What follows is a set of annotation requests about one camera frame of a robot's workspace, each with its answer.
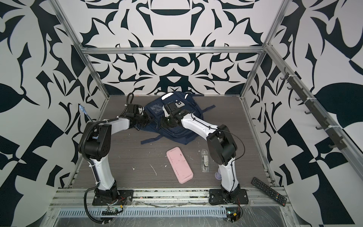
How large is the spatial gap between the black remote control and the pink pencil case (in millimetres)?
353

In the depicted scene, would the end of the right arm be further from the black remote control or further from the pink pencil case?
the black remote control

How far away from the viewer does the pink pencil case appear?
2.64 ft

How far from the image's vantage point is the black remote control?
74 centimetres
